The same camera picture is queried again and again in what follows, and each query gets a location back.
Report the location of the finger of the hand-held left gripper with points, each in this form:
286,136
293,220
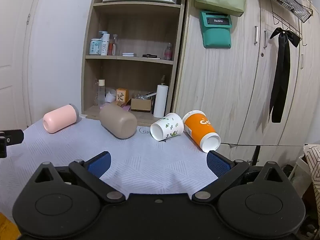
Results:
12,137

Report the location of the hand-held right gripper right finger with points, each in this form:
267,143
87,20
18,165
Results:
217,163

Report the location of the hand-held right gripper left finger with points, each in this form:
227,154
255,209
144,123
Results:
100,163

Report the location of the orange paper cup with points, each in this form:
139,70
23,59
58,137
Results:
197,127

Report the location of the taupe plastic cup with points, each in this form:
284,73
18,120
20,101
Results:
118,122

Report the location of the pink cup with grey lid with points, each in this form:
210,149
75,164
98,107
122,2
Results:
60,118

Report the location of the white floral paper cup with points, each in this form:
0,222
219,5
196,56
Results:
170,126

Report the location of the black stand pole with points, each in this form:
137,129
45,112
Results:
255,155

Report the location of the white textured tablecloth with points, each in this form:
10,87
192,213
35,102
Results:
140,160

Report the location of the white crumpled wrapper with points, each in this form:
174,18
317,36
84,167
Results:
110,96

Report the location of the clear bottle with beige cap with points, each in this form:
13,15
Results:
101,95

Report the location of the orange floral box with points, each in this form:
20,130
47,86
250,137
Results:
122,95

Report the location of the small cardboard box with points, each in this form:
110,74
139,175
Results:
141,104

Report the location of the light wood wardrobe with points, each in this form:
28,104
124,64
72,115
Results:
220,85

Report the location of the white door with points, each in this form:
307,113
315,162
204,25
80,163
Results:
12,55

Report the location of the white plastic bin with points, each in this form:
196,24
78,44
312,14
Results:
298,175

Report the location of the white paper towel roll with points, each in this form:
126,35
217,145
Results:
160,102

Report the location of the yellow wooden object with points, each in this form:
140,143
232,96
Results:
8,226

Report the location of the patterned beige cushion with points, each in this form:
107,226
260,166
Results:
313,165

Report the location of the wooden open shelf unit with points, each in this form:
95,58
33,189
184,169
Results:
135,72

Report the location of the black ribbon bow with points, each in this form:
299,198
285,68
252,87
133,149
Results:
281,80

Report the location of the white flat tin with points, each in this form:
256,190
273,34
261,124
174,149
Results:
129,54

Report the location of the blue patterned jar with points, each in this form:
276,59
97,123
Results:
95,47

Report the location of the white pump bottle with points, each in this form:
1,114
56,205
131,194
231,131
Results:
104,46

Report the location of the clear bottle with red liquid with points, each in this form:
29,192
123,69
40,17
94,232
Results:
113,46

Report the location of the black flat case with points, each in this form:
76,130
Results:
151,56

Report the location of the pink small bottle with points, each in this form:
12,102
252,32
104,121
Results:
168,53

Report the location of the green Redmi box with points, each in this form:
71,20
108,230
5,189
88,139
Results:
216,36

